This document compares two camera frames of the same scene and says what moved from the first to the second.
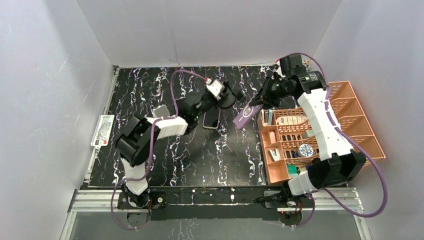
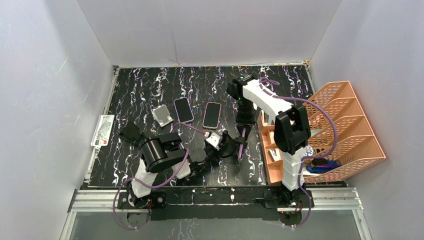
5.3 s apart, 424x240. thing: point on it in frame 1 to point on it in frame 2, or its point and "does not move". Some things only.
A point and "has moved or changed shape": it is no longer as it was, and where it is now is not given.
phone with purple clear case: (248, 113) has moved or changed shape
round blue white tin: (305, 150) does not move
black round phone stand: (228, 97) to (228, 145)
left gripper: (215, 101) to (218, 157)
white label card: (101, 134) does not move
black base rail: (171, 203) does not move
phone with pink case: (211, 118) does not move
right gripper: (261, 96) to (250, 121)
